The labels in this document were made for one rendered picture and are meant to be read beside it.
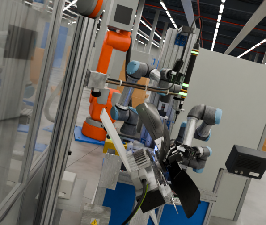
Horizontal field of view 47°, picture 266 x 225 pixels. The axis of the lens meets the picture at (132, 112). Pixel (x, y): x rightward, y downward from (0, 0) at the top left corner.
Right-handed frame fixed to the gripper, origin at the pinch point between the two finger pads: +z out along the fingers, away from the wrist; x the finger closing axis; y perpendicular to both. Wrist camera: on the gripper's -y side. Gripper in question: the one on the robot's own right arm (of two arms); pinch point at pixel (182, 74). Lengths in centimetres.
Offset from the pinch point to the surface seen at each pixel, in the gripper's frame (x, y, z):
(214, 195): -59, 82, -17
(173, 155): 1, 45, 23
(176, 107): 2.5, 19.4, 10.9
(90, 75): 58, 10, 39
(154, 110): 12.0, 25.0, 1.2
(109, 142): 28, 59, -29
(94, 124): -8, 135, -385
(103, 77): 52, 10, 36
